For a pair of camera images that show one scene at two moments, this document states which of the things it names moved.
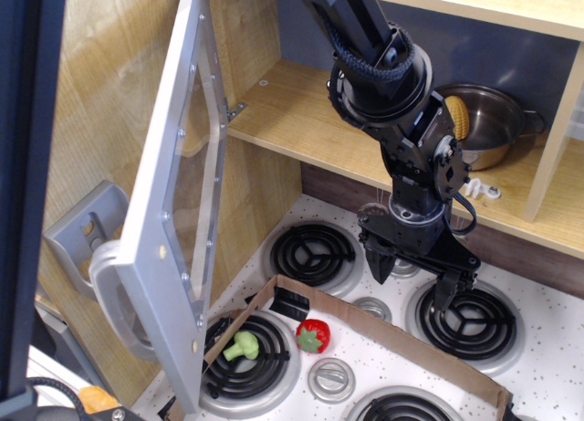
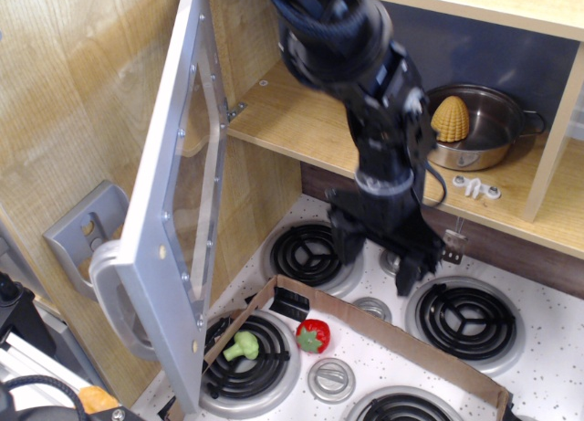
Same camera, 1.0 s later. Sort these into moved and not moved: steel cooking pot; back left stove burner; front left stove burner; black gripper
Moved: black gripper
Not moved: front left stove burner; steel cooking pot; back left stove burner
